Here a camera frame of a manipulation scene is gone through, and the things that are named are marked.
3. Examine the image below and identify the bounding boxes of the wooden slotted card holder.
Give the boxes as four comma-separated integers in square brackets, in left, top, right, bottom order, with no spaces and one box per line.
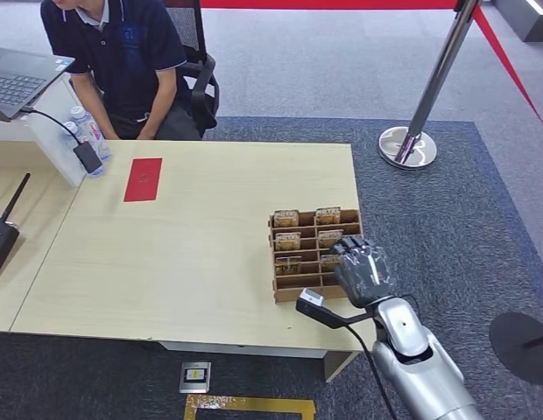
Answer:
[267,207,364,305]

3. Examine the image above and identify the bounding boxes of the chrome stanchion post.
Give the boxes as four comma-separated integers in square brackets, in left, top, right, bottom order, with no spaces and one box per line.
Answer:
[378,0,480,171]

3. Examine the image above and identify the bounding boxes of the black router with antennas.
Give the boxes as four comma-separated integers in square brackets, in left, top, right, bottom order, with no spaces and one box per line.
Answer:
[0,166,32,281]

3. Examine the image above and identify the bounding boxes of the black power adapter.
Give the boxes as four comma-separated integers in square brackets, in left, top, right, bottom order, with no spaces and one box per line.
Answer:
[72,140,103,176]

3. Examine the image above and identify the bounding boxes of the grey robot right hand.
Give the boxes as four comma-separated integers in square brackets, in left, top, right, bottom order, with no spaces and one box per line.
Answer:
[330,236,397,310]

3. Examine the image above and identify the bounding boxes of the black round floor base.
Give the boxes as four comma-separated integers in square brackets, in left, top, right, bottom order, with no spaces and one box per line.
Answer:
[489,311,543,386]

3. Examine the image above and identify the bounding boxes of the dark grey floor mat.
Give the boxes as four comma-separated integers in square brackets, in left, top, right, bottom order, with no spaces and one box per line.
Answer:
[0,115,543,420]

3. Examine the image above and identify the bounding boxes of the person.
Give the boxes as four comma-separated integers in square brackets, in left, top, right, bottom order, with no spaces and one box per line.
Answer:
[40,0,202,142]

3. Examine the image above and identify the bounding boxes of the grey laptop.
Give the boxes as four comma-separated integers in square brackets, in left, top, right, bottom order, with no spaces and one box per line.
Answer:
[0,45,75,123]

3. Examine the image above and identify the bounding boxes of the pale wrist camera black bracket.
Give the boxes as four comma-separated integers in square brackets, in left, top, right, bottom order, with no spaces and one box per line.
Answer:
[295,288,377,331]

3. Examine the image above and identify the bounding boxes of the black laptop power cable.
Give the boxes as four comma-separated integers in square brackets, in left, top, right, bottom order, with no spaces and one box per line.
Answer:
[19,107,81,146]

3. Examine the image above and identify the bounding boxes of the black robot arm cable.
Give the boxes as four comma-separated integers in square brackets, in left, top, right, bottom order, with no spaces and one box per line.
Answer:
[345,324,399,420]

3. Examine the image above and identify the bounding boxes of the metal floor socket box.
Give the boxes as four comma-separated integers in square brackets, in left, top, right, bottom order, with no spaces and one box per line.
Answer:
[179,361,212,396]

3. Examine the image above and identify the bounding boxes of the black office chair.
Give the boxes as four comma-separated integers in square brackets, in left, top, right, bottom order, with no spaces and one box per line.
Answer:
[162,0,220,139]

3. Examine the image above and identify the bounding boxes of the red envelope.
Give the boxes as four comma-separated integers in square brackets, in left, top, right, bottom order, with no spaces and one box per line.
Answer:
[123,157,163,203]

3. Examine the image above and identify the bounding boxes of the clear plastic water bottle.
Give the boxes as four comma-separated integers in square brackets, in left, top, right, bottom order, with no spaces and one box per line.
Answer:
[62,120,106,179]
[70,105,113,164]

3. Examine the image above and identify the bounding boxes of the grey platform block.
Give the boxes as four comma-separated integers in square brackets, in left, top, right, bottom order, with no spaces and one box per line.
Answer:
[493,0,543,43]

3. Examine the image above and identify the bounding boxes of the white laptop stand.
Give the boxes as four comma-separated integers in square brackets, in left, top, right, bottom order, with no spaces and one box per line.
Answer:
[0,75,89,190]

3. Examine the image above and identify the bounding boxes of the red barrier belt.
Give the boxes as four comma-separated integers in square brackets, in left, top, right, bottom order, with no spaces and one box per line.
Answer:
[200,0,459,11]
[472,4,543,126]

